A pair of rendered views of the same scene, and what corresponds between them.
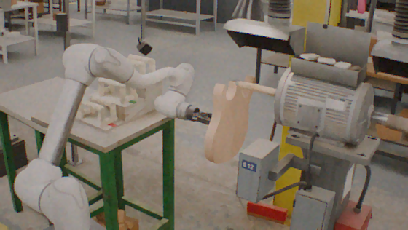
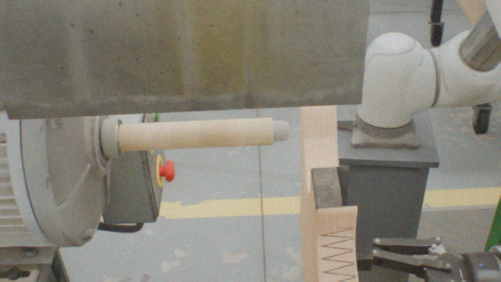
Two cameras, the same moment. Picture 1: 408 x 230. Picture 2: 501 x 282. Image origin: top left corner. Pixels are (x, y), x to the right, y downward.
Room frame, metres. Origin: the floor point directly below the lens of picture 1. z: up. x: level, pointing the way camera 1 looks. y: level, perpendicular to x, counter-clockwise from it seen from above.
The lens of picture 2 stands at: (2.36, -0.49, 1.66)
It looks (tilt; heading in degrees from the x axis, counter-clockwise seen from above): 37 degrees down; 148
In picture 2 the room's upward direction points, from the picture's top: 3 degrees counter-clockwise
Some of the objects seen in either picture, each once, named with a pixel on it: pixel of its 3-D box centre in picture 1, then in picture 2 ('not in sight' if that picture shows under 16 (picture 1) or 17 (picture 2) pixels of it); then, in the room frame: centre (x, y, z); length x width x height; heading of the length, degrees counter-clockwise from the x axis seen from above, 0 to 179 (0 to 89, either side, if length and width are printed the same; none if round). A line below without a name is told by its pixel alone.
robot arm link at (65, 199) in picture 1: (67, 204); (393, 76); (1.45, 0.53, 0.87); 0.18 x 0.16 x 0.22; 61
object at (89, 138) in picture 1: (106, 172); not in sight; (2.27, 0.55, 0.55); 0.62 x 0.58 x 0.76; 57
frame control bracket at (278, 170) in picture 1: (282, 166); not in sight; (1.57, -0.33, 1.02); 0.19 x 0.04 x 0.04; 147
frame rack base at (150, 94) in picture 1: (135, 91); not in sight; (2.42, 0.38, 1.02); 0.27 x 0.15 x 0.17; 57
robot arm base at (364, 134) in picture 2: not in sight; (376, 120); (1.43, 0.51, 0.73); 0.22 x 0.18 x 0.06; 49
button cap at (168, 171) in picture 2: not in sight; (164, 171); (1.57, -0.18, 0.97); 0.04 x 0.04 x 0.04; 57
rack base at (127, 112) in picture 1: (117, 105); not in sight; (2.29, 0.46, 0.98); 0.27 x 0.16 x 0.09; 57
